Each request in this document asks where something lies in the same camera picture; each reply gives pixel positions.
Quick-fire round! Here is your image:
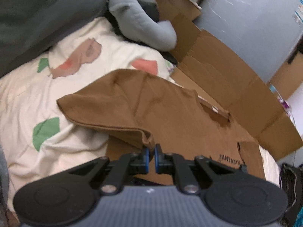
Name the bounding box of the brown printed t-shirt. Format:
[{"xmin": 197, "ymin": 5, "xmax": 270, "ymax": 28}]
[{"xmin": 57, "ymin": 69, "xmax": 265, "ymax": 179}]

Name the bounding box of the colourful dotted cloth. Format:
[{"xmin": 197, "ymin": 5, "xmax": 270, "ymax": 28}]
[{"xmin": 165, "ymin": 60, "xmax": 176, "ymax": 75}]

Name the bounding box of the cream bear print blanket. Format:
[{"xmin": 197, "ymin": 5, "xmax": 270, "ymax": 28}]
[{"xmin": 0, "ymin": 16, "xmax": 281, "ymax": 213}]

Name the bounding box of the brown cardboard sheet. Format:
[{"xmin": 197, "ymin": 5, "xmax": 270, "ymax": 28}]
[{"xmin": 156, "ymin": 0, "xmax": 302, "ymax": 160}]

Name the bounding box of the black folded garment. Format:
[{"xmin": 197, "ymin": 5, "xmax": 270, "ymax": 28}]
[{"xmin": 280, "ymin": 163, "xmax": 302, "ymax": 211}]

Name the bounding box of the blue cap detergent bottle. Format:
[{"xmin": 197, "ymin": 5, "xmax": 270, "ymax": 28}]
[{"xmin": 269, "ymin": 84, "xmax": 277, "ymax": 93}]

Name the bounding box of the grey neck pillow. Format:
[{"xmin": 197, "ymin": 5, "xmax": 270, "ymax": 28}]
[{"xmin": 108, "ymin": 0, "xmax": 177, "ymax": 52}]

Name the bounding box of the purple white refill pouch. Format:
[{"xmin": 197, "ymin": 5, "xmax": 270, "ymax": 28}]
[{"xmin": 277, "ymin": 96, "xmax": 291, "ymax": 117}]

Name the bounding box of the grey crumpled garment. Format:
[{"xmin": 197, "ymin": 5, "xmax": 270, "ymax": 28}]
[{"xmin": 0, "ymin": 148, "xmax": 9, "ymax": 227}]

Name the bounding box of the grey wrapped mattress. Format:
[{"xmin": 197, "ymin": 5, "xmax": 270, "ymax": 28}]
[{"xmin": 194, "ymin": 0, "xmax": 302, "ymax": 82}]

